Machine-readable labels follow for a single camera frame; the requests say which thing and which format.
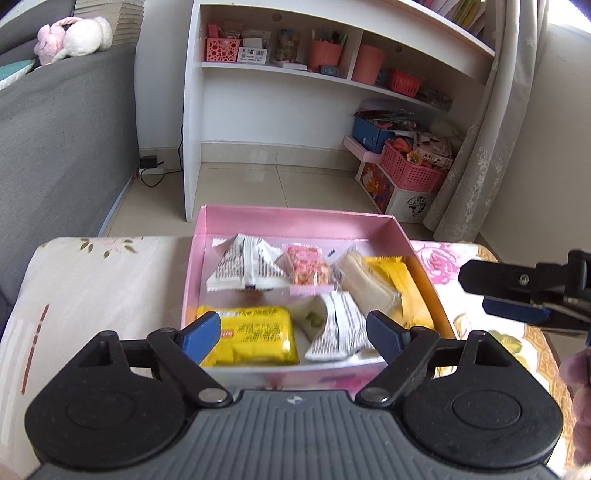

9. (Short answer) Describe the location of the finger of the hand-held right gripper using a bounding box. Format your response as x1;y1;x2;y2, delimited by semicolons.
482;298;591;334
458;258;573;301

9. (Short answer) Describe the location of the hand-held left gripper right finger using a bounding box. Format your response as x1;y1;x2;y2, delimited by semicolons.
355;310;532;409

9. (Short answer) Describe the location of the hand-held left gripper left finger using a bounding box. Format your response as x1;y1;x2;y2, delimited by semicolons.
58;311;234;409

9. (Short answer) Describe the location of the white black-print snack packet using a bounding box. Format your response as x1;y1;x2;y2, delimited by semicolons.
298;291;386;363
205;233;289;292

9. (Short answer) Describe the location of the large yellow snack packet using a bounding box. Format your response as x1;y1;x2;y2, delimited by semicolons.
365;256;437;330

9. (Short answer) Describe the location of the clear cream sandwich packet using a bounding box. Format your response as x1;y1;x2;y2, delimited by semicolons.
333;249;402;319

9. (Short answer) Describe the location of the yellow red-label snack packet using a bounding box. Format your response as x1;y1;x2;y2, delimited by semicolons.
196;305;300;366

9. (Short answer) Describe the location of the pink red speckled snack packet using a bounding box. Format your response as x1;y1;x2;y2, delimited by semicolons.
276;242;335;296

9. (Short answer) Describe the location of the pink cardboard box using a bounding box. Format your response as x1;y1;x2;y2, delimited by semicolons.
181;204;459;402

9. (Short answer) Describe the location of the person's right forearm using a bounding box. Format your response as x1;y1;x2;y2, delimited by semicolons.
560;348;591;472

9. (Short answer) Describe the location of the white printed storage box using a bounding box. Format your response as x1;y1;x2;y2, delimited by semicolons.
355;161;437;224

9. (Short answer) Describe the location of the large pink plastic basket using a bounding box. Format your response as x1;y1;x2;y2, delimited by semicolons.
379;140;451;195

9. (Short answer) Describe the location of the printed cardboard box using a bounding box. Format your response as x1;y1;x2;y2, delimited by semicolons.
411;131;455;169

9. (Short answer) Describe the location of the lace curtain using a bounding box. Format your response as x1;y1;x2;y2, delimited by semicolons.
422;0;550;243

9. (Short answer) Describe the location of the pale yellow plush toy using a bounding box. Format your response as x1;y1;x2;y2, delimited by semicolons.
429;117;467;148

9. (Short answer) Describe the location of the pink plastic tray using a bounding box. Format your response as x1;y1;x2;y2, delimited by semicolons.
342;135;386;163

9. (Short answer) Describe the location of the blue storage box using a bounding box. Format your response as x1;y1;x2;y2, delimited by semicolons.
352;113;416;154

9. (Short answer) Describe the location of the small red basket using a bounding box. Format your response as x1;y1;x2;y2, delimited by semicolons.
387;69;424;97

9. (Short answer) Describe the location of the white shelf unit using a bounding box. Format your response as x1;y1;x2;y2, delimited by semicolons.
182;0;499;222

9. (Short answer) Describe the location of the grey sofa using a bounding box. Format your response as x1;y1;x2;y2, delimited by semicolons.
0;0;141;324

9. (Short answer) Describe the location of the coral plastic cup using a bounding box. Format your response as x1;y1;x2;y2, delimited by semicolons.
353;44;387;86

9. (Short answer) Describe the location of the row of books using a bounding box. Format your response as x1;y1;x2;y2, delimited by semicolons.
416;0;488;38

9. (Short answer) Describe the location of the white labelled box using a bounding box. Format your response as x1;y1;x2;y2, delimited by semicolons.
237;37;269;64

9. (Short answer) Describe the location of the coral pen cup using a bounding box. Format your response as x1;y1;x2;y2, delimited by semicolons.
308;30;347;72

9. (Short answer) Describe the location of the small pink perforated basket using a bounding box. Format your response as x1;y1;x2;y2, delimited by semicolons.
205;37;242;64

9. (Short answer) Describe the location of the clear jar with colourful contents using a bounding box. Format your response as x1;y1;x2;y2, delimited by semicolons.
273;28;302;63

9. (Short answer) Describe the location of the white pink plush bunny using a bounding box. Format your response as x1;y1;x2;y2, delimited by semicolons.
34;16;114;65

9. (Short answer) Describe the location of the teal patterned cushion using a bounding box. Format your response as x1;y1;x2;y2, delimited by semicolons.
0;59;38;90

